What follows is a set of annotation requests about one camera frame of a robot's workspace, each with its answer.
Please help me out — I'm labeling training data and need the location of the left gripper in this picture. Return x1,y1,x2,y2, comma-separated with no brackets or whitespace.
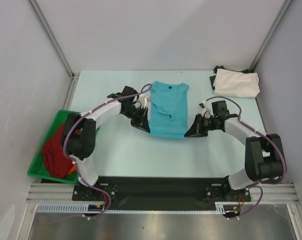
121,105,150,133

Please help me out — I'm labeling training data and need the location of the light blue t-shirt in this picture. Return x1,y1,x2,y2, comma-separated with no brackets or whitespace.
148,81,189,139

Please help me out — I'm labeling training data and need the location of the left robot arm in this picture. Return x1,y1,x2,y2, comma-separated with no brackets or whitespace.
60,83,152,200

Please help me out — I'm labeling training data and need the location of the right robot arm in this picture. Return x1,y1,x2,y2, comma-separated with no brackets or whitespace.
184,97,287,201

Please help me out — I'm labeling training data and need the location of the dark green folded t-shirt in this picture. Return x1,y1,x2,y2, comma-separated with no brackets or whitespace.
209,65,251,90

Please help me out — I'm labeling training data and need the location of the white folded t-shirt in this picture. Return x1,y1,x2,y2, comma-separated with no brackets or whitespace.
213,69,260,98

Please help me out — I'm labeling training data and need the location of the orange t-shirt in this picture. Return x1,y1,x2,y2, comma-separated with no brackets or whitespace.
67,166,76,175

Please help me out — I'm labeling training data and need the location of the dark red t-shirt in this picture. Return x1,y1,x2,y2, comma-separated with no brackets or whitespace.
40,124,74,179

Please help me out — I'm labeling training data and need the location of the green plastic bin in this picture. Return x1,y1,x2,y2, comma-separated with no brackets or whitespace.
27,109,101,185

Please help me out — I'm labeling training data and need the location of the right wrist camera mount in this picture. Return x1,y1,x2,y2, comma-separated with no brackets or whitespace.
199,100,211,118

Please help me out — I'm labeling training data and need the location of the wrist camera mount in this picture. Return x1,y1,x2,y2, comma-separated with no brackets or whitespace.
137,95,151,108
199,100,211,118

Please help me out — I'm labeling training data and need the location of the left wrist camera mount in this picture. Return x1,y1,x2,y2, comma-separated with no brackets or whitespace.
137,95,151,108

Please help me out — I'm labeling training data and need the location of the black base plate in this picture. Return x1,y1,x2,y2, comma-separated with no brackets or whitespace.
72,176,251,212

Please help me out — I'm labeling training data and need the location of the white cable duct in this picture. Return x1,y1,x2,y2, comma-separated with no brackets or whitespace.
37,203,239,215

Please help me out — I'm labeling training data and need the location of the left aluminium frame post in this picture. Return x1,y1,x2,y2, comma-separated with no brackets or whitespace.
27,0,74,79

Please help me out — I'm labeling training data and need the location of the aluminium frame post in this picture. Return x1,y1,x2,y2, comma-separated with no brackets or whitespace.
249,0,294,72
27,0,74,79

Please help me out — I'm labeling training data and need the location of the aluminium frame rail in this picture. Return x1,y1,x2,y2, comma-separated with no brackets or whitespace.
26,183,299,205

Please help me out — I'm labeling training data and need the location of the right aluminium frame post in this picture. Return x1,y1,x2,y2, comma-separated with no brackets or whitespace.
249,0,294,72

